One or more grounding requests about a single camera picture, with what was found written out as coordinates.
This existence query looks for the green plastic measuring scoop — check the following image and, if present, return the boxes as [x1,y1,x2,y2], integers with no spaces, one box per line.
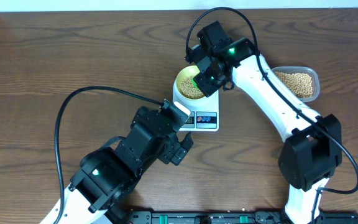
[191,78,198,88]

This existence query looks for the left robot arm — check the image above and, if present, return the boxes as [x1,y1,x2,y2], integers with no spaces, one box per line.
[43,103,193,223]

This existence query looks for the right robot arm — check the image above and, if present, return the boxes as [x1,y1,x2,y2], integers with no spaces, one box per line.
[185,21,342,223]

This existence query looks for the soybeans in yellow bowl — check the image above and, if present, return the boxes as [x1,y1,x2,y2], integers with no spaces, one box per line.
[180,77,204,100]

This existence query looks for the white digital kitchen scale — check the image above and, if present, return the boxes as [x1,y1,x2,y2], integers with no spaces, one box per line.
[173,71,219,132]

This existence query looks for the yellow bowl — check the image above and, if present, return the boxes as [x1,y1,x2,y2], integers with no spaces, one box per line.
[175,65,200,98]

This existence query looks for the clear container of soybeans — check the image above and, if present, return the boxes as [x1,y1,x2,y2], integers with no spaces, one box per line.
[272,66,320,102]

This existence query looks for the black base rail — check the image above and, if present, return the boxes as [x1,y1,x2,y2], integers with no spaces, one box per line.
[110,203,358,224]

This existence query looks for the left black cable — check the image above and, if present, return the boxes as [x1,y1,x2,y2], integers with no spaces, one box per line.
[53,85,165,224]

